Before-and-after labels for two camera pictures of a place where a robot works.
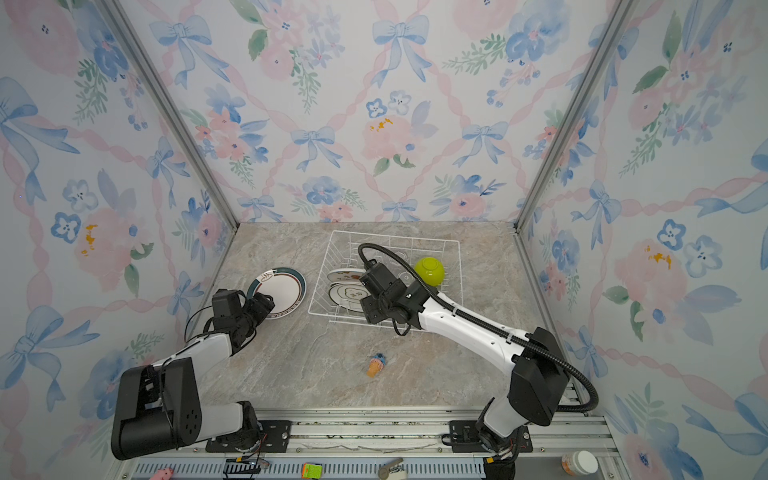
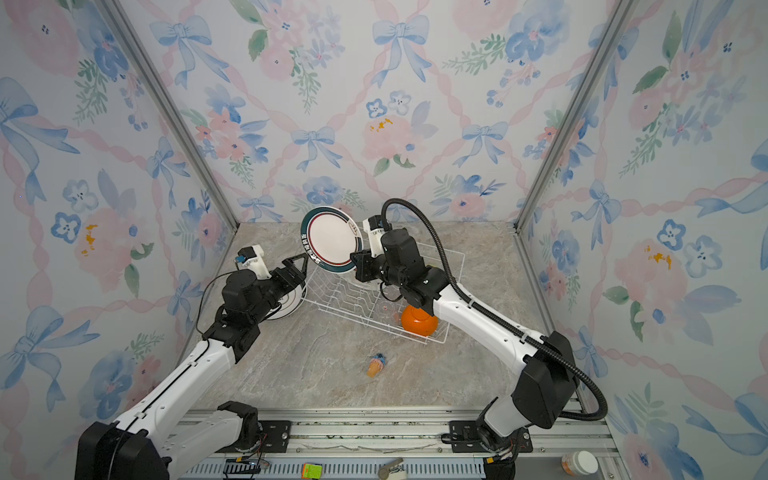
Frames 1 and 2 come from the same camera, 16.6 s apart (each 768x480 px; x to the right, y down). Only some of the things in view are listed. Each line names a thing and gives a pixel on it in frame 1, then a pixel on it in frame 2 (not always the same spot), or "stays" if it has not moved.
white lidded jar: x=579 y=463 stays
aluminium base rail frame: x=336 y=443 stays
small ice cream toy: x=376 y=364 stays
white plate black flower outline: x=348 y=294 → x=290 y=303
